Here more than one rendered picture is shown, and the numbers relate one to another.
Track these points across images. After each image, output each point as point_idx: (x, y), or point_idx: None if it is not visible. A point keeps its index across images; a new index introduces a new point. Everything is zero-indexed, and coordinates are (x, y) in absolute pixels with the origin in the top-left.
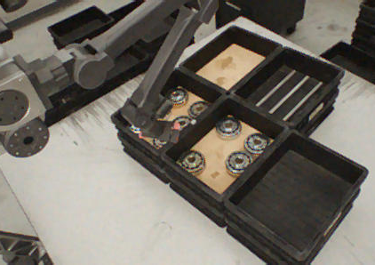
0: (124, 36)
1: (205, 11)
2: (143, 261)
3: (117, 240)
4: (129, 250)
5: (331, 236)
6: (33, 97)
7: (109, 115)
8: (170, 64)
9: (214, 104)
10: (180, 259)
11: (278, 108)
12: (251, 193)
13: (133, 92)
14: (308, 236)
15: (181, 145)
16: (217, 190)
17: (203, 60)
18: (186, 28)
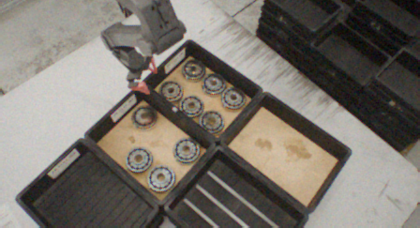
0: None
1: (139, 42)
2: (81, 98)
3: (101, 78)
4: (92, 87)
5: None
6: None
7: (236, 52)
8: (127, 39)
9: (201, 129)
10: (79, 124)
11: (219, 207)
12: (108, 171)
13: (120, 23)
14: (57, 219)
15: (157, 104)
16: (114, 142)
17: (292, 121)
18: (139, 35)
